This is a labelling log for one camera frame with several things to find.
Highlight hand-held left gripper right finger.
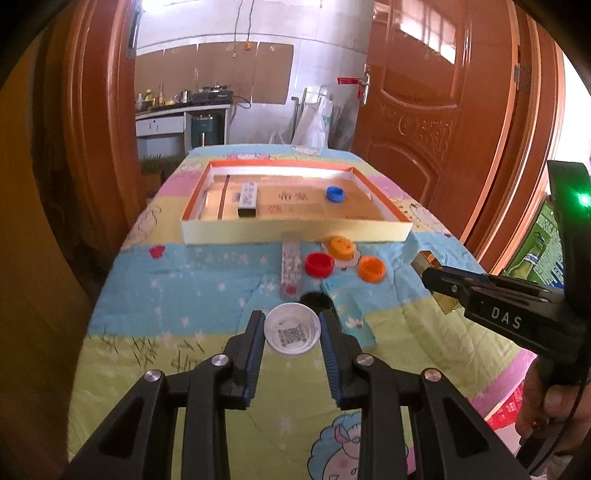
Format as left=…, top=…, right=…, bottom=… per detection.
left=318, top=309, right=532, bottom=480

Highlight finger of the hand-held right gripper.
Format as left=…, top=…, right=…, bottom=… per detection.
left=422, top=265, right=566, bottom=308

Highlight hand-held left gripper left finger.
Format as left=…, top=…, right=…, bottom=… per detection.
left=62, top=310, right=266, bottom=480

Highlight gold rectangular box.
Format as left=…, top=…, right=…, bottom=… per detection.
left=410, top=250, right=458, bottom=315

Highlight white bottle cap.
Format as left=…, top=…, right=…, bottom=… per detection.
left=264, top=302, right=321, bottom=355

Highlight black bottle cap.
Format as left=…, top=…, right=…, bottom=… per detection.
left=300, top=291, right=332, bottom=311

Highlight orange bottle cap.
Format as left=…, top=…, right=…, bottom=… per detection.
left=358, top=257, right=386, bottom=282

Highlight clear plastic rectangular box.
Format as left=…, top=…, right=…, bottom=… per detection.
left=280, top=232, right=303, bottom=298

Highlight shallow orange-rimmed cardboard tray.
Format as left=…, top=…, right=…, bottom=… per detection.
left=180, top=161, right=414, bottom=244

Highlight person's right hand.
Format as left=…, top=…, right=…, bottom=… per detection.
left=516, top=357, right=591, bottom=442

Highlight green printed carton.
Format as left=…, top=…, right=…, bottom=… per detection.
left=503, top=194, right=566, bottom=289

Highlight light blue rectangular box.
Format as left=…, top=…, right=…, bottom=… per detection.
left=321, top=277, right=377, bottom=349

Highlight red bottle cap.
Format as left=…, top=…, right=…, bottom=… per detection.
left=305, top=253, right=335, bottom=277

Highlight cartoon printed blanket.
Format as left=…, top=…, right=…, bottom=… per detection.
left=67, top=143, right=536, bottom=480

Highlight yellow-orange bottle cap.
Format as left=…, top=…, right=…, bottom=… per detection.
left=327, top=236, right=355, bottom=259

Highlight white patterned rectangular box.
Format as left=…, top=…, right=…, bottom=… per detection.
left=237, top=181, right=259, bottom=217

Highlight brown wooden door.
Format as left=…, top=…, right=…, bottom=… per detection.
left=351, top=0, right=532, bottom=268

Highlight large white plastic bag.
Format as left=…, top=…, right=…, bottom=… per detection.
left=295, top=95, right=334, bottom=148

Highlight teal kitchen appliance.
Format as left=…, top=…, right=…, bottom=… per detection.
left=191, top=115, right=221, bottom=151

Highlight white kitchen counter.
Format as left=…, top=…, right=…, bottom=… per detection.
left=135, top=102, right=232, bottom=158

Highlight black gas stove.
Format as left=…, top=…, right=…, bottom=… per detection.
left=191, top=85, right=234, bottom=104

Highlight cardboard wall sheets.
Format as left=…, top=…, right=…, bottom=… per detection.
left=135, top=41, right=294, bottom=106

